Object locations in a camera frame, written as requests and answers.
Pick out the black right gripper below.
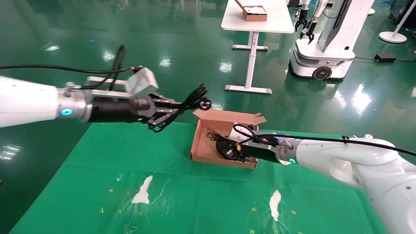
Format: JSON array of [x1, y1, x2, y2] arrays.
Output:
[[216, 139, 279, 163]]

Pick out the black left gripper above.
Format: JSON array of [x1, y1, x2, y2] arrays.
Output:
[[88, 94, 184, 132]]

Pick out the thin black cable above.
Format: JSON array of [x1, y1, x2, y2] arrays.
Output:
[[206, 130, 228, 142]]

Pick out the black power cable with plug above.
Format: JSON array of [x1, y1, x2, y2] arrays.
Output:
[[180, 84, 213, 113]]

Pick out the open brown cardboard box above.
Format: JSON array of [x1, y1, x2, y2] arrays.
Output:
[[190, 109, 267, 170]]

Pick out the small filled cardboard box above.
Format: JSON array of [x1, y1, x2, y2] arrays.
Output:
[[234, 0, 267, 22]]

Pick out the green table cloth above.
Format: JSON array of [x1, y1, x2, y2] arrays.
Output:
[[10, 122, 387, 234]]

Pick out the white height-adjustable table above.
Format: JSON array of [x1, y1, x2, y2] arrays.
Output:
[[221, 0, 295, 95]]

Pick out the white wheeled robot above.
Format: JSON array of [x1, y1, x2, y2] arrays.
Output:
[[288, 0, 375, 81]]

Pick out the black power adapter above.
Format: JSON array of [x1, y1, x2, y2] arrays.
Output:
[[373, 53, 396, 63]]

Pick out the white round stand base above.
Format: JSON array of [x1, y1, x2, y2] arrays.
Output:
[[378, 0, 416, 44]]

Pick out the black cabinet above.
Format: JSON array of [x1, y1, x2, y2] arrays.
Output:
[[389, 0, 416, 27]]

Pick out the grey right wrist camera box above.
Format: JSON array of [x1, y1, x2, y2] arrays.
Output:
[[227, 123, 260, 144]]

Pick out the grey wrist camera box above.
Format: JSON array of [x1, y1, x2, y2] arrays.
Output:
[[86, 66, 159, 100], [227, 123, 260, 144]]

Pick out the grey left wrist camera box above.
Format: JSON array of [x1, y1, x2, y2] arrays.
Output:
[[86, 66, 159, 100]]

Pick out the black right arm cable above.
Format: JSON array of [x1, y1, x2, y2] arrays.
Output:
[[232, 123, 416, 157]]

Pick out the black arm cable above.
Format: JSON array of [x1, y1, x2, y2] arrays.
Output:
[[0, 45, 144, 92], [232, 123, 416, 157]]

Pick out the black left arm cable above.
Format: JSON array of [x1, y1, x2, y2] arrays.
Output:
[[0, 45, 144, 92]]

